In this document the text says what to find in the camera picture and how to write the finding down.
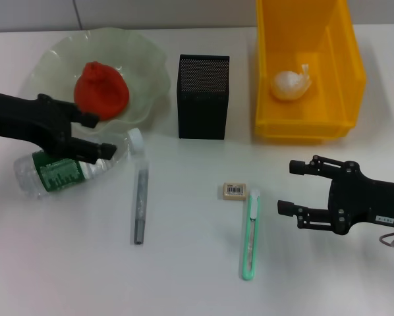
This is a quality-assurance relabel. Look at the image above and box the clear bottle with green label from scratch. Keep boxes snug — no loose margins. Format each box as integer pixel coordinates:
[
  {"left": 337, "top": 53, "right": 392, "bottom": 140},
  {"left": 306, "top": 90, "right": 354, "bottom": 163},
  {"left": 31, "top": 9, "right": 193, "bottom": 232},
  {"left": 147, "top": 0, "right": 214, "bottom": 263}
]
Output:
[{"left": 13, "top": 128, "right": 145, "bottom": 201}]

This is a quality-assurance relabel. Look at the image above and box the grey metallic pen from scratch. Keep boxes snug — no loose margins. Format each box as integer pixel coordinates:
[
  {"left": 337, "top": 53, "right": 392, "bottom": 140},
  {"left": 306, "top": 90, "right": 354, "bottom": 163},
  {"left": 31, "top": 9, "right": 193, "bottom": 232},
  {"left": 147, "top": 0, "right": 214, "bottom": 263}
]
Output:
[{"left": 132, "top": 157, "right": 151, "bottom": 246}]

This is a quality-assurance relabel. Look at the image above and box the yellow plastic bin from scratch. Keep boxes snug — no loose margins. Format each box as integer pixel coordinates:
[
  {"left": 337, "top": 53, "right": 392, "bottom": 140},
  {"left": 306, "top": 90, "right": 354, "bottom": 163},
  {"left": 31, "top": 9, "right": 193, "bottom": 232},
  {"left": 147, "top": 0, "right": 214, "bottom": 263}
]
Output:
[{"left": 254, "top": 0, "right": 368, "bottom": 145}]

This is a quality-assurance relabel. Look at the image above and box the black mesh pen holder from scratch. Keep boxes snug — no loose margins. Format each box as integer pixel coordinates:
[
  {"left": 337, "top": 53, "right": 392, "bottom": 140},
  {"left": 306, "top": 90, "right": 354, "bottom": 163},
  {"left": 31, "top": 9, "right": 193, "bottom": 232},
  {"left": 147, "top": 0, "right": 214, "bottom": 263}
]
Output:
[{"left": 177, "top": 54, "right": 231, "bottom": 141}]

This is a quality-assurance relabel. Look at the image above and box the white paper ball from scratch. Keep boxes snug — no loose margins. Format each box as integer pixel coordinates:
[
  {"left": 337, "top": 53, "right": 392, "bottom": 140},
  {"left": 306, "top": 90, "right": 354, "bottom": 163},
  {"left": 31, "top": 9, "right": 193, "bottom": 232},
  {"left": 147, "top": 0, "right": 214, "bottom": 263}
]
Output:
[{"left": 269, "top": 62, "right": 314, "bottom": 101}]

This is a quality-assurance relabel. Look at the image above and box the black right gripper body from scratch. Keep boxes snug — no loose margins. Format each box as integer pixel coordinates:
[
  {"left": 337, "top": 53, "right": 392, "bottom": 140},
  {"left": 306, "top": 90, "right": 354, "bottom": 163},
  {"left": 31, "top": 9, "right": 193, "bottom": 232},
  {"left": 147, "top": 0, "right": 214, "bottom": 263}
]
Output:
[{"left": 327, "top": 161, "right": 394, "bottom": 236}]

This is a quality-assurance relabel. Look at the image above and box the beige eraser with barcode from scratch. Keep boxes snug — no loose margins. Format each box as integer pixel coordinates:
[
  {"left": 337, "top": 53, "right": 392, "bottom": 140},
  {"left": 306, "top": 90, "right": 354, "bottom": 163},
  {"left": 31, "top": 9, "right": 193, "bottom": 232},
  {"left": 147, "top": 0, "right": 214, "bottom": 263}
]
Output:
[{"left": 222, "top": 183, "right": 247, "bottom": 202}]

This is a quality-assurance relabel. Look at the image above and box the pale green glass fruit plate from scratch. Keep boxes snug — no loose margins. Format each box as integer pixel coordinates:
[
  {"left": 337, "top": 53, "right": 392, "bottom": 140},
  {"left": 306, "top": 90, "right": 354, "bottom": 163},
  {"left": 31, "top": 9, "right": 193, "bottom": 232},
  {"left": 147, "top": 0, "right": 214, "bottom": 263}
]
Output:
[{"left": 28, "top": 28, "right": 171, "bottom": 136}]

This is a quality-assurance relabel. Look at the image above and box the mint green utility knife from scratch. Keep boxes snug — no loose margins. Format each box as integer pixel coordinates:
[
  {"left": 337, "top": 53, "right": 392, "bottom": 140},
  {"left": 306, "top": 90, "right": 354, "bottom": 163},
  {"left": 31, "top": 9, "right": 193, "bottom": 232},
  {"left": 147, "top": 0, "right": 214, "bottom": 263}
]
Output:
[{"left": 241, "top": 188, "right": 262, "bottom": 281}]

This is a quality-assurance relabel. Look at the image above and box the red-orange soft orange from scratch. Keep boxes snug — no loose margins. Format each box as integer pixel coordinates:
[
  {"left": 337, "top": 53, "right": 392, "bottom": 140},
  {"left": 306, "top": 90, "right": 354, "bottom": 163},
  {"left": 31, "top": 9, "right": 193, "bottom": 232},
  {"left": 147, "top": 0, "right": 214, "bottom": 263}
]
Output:
[{"left": 74, "top": 61, "right": 130, "bottom": 122}]

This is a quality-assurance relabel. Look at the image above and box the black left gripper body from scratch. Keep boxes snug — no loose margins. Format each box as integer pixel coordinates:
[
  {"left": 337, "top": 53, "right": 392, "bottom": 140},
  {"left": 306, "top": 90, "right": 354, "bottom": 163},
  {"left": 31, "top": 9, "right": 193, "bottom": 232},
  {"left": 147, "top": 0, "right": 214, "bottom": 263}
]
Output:
[{"left": 0, "top": 90, "right": 76, "bottom": 155}]

